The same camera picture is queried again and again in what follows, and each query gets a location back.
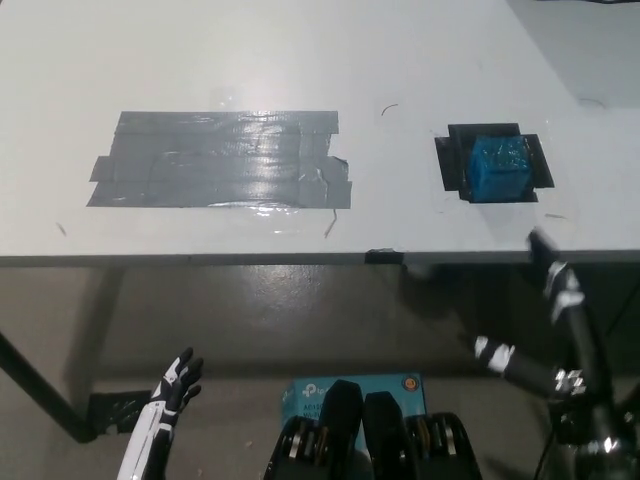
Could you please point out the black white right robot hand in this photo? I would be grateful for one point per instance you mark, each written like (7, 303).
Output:
(595, 425)

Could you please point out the blue rubik's cube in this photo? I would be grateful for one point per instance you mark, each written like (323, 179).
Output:
(497, 170)

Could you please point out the teal tp-link cardboard box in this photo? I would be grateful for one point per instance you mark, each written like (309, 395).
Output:
(302, 395)

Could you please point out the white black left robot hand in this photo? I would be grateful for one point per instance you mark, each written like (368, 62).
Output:
(157, 425)

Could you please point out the black metal table leg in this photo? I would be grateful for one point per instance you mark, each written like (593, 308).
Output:
(47, 387)

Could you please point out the black tape marked spot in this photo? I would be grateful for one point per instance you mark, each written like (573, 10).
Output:
(452, 160)

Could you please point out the grey duct tape patch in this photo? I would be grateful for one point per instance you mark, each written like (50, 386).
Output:
(220, 165)

